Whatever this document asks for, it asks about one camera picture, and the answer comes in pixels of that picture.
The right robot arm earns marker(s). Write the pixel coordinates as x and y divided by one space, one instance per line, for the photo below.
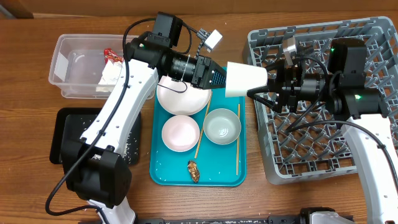
360 112

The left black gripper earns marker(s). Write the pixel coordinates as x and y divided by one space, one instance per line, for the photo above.
203 61

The right wooden chopstick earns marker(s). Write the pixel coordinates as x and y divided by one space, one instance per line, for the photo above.
237 140

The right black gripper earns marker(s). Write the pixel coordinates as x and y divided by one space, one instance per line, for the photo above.
283 82

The pink small bowl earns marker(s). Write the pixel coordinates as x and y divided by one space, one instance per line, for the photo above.
180 133

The pile of rice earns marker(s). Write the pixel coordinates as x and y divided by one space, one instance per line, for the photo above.
131 151

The left wooden chopstick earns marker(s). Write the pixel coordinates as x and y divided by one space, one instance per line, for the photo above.
202 128

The brown food scrap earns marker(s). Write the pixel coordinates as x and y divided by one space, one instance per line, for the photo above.
193 170

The white napkin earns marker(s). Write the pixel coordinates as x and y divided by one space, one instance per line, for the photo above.
110 75

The grey-green bowl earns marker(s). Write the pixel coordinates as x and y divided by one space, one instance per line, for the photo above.
222 126

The white cup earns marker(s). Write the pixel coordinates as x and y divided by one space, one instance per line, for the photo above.
242 77

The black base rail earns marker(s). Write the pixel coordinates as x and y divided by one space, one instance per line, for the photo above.
273 219

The grey dishwasher rack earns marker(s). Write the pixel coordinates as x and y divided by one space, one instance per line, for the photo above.
295 146

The large white plate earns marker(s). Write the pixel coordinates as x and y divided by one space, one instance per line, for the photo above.
180 98

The red snack wrapper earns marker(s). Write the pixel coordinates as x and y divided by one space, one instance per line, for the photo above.
111 56

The black plastic tray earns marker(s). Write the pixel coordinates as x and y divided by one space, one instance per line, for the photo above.
70 124

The teal serving tray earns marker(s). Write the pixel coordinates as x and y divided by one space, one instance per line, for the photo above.
216 163

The wooden chopstick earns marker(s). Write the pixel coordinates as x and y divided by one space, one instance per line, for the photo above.
202 128
237 140

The clear plastic bin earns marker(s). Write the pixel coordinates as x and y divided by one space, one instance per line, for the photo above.
78 62

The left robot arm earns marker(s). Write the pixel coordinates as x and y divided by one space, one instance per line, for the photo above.
94 166

